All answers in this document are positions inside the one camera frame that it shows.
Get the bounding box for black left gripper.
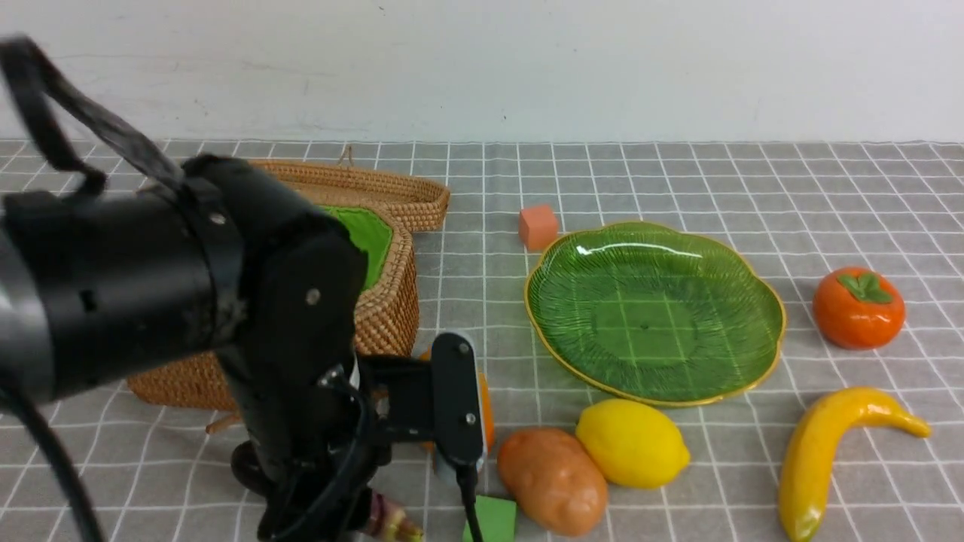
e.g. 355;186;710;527
219;233;366;541

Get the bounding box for purple eggplant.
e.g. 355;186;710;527
230;440;425;542

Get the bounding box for orange mango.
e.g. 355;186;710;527
419;350;496;455

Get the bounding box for brown potato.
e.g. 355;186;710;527
497;428;609;537

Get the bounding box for yellow lemon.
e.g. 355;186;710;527
575;399;690;489

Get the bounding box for yellow banana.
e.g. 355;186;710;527
777;387;931;541

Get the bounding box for orange persimmon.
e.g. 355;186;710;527
812;266;906;350

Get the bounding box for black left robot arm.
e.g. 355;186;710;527
2;155;378;541

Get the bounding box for woven wicker basket green lining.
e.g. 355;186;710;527
127;205;419;434

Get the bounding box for green foam cube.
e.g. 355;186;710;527
474;496;517;542

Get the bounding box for woven wicker basket lid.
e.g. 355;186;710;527
250;148;450;231

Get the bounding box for orange foam cube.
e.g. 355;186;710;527
517;205;559;251

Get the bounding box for green leaf glass plate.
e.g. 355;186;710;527
524;221;786;408

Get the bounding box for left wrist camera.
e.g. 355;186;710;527
358;330;487;489

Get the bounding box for black cable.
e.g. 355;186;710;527
0;34;185;542

